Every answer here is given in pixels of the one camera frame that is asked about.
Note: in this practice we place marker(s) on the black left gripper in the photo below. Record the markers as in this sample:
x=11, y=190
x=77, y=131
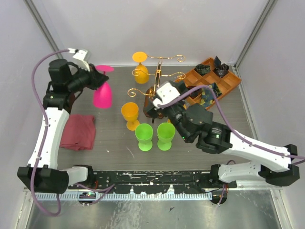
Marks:
x=97, y=79

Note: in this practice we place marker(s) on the green wine glass right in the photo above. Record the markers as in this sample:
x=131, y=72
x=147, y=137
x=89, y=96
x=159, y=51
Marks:
x=165, y=133

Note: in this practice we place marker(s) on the grey slotted cable duct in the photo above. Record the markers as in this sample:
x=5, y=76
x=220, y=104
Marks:
x=90, y=196

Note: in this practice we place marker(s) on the red folded cloth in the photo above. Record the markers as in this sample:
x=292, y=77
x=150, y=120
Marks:
x=79, y=132

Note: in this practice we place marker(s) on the blue yellow patterned cloth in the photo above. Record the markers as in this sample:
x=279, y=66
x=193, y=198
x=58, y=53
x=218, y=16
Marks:
x=207, y=98

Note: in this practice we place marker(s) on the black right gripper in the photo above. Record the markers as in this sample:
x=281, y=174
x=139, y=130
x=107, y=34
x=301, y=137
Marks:
x=152, y=109

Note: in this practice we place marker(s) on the pink plastic wine glass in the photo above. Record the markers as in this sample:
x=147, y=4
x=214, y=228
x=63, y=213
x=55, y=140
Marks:
x=103, y=95

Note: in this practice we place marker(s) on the green wine glass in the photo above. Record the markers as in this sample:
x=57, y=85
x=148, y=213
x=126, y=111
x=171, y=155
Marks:
x=144, y=135
x=165, y=133

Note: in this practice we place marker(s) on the black rolled belt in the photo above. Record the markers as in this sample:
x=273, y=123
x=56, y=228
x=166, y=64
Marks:
x=195, y=93

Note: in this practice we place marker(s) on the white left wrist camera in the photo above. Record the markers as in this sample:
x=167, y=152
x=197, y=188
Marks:
x=81, y=57

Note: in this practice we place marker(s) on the black mounting rail base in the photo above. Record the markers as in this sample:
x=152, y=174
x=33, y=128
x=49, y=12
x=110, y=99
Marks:
x=154, y=182

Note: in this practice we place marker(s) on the dark blue folded cloth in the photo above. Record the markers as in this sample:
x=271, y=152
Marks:
x=220, y=69

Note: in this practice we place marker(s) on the orange wooden divided tray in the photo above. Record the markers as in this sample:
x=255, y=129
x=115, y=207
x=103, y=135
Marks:
x=225, y=84

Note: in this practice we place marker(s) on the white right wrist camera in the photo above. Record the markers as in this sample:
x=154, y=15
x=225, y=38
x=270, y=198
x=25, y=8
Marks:
x=166, y=93

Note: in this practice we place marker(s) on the dark green patterned cloth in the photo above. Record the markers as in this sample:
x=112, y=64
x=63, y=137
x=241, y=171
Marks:
x=202, y=69

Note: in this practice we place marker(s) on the orange wine glass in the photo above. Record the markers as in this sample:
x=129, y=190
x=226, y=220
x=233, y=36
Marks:
x=140, y=73
x=130, y=112

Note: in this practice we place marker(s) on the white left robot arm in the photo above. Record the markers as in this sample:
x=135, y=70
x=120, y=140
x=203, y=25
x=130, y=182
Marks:
x=41, y=174

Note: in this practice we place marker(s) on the green wine glass left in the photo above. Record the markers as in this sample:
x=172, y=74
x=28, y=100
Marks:
x=144, y=135

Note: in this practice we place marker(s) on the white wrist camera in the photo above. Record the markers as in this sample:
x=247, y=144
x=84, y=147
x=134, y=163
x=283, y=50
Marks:
x=81, y=57
x=166, y=93

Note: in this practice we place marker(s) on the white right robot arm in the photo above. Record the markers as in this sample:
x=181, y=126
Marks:
x=274, y=164

